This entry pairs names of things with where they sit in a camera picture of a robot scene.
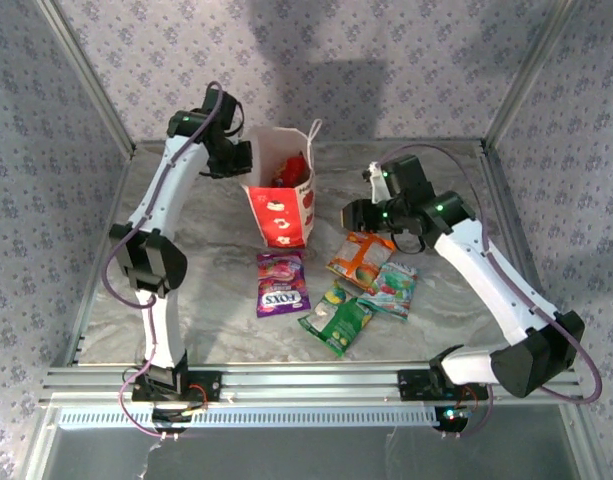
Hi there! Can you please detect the orange snack packet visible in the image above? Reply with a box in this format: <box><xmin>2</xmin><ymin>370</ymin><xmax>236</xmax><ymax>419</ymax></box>
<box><xmin>325</xmin><ymin>229</ymin><xmax>398</xmax><ymax>291</ymax></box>

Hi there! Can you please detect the red snack bag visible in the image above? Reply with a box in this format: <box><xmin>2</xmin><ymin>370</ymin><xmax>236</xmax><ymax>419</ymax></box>
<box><xmin>270</xmin><ymin>152</ymin><xmax>311</xmax><ymax>189</ymax></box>

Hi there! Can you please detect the red white paper bag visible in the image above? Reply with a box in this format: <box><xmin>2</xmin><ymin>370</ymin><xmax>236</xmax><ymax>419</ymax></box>
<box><xmin>239</xmin><ymin>118</ymin><xmax>323</xmax><ymax>250</ymax></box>

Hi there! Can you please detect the teal snack packet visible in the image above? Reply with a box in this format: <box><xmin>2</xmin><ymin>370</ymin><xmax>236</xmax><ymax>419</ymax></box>
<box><xmin>356</xmin><ymin>261</ymin><xmax>418</xmax><ymax>321</ymax></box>

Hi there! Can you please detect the purple candy bag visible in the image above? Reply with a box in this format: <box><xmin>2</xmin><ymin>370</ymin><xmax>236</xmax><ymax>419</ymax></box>
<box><xmin>255</xmin><ymin>249</ymin><xmax>313</xmax><ymax>319</ymax></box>

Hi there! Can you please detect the green snack packet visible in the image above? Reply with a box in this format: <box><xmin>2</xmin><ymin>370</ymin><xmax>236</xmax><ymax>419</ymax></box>
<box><xmin>297</xmin><ymin>279</ymin><xmax>376</xmax><ymax>359</ymax></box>

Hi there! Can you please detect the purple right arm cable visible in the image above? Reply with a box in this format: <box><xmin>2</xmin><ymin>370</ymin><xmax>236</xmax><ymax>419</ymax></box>
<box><xmin>378</xmin><ymin>144</ymin><xmax>603</xmax><ymax>441</ymax></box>

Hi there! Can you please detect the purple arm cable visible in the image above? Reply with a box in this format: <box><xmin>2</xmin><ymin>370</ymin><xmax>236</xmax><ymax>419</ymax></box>
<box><xmin>378</xmin><ymin>144</ymin><xmax>603</xmax><ymax>441</ymax></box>
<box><xmin>100</xmin><ymin>81</ymin><xmax>225</xmax><ymax>441</ymax></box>

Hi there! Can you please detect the black right camera cable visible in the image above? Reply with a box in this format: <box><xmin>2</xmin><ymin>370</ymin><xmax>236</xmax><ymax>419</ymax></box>
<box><xmin>393</xmin><ymin>227</ymin><xmax>427</xmax><ymax>255</ymax></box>

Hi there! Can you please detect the aluminium frame post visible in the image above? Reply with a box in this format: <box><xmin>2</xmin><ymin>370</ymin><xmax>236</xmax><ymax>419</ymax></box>
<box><xmin>35</xmin><ymin>0</ymin><xmax>137</xmax><ymax>154</ymax></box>
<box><xmin>483</xmin><ymin>0</ymin><xmax>582</xmax><ymax>149</ymax></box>

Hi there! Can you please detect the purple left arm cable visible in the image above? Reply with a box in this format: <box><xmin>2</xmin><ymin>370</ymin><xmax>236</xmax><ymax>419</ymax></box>
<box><xmin>100</xmin><ymin>81</ymin><xmax>225</xmax><ymax>441</ymax></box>

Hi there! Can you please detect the aluminium mounting rail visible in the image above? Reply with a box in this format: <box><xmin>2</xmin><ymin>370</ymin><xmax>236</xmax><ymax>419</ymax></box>
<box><xmin>40</xmin><ymin>362</ymin><xmax>585</xmax><ymax>404</ymax></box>

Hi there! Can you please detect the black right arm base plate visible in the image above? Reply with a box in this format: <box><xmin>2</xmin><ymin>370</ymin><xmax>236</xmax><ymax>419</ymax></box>
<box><xmin>396</xmin><ymin>368</ymin><xmax>490</xmax><ymax>401</ymax></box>

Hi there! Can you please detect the white slotted cable duct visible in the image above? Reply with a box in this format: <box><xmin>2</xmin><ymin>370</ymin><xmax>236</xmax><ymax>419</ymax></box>
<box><xmin>55</xmin><ymin>403</ymin><xmax>440</xmax><ymax>430</ymax></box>

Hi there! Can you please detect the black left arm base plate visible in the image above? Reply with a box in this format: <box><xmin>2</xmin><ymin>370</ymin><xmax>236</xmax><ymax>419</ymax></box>
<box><xmin>130</xmin><ymin>367</ymin><xmax>223</xmax><ymax>404</ymax></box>

